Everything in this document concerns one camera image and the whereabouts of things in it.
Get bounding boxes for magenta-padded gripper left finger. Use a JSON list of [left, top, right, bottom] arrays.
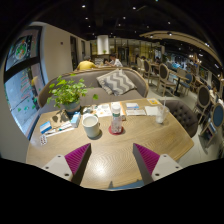
[[42, 143, 93, 186]]

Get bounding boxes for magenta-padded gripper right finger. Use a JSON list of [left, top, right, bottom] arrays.
[[132, 143, 184, 186]]

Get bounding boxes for clear plastic water bottle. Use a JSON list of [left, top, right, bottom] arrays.
[[110, 103, 124, 134]]

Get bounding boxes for silver blister pack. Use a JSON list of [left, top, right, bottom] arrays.
[[39, 134, 49, 147]]

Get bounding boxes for white teal tube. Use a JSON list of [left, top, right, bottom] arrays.
[[46, 121, 74, 134]]

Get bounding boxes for flat blue white pack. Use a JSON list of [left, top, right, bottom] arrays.
[[39, 120, 53, 135]]

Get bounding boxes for small blue white carton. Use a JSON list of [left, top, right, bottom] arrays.
[[70, 111, 82, 129]]

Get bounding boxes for white cup with green print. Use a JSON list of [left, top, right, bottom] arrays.
[[81, 113, 101, 139]]

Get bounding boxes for clear plastic cup with straw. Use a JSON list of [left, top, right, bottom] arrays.
[[155, 96, 170, 125]]

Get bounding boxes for dark grey tufted chair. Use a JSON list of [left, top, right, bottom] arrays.
[[163, 99, 199, 138]]

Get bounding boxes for printed leaflet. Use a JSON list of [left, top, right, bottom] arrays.
[[125, 109, 147, 117]]

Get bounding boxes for flat round red coaster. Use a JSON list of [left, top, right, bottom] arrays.
[[108, 124, 125, 136]]

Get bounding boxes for yellow card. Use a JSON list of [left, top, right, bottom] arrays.
[[146, 98, 161, 106]]

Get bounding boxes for printed paper menu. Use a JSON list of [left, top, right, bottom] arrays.
[[94, 103, 126, 118]]

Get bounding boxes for green potted plant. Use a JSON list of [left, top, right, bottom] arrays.
[[46, 74, 99, 116]]

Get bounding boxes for window with festive stickers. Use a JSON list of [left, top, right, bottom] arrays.
[[3, 26, 46, 138]]

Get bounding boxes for grey curved sofa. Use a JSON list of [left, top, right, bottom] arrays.
[[37, 67, 150, 116]]

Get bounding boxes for group of dining chairs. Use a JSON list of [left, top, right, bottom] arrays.
[[136, 56, 224, 141]]

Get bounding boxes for grey white chevron cushion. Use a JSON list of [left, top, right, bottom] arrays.
[[96, 68, 138, 97]]

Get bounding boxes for person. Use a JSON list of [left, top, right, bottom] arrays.
[[75, 55, 98, 72], [108, 53, 124, 68]]

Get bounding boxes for group of ceiling lights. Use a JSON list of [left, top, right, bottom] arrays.
[[79, 3, 211, 46]]

